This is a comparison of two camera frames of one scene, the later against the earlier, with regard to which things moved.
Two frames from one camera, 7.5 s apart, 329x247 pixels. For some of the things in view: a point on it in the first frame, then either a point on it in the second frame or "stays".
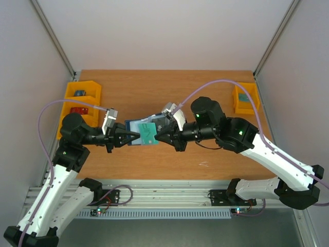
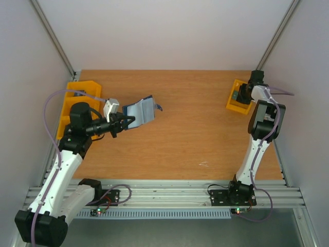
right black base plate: [221, 197] stays
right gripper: [178, 136] → [241, 95]
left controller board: [95, 212] stays
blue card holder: [133, 125] → [143, 111]
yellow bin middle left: [90, 120] stays
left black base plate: [108, 197] stays
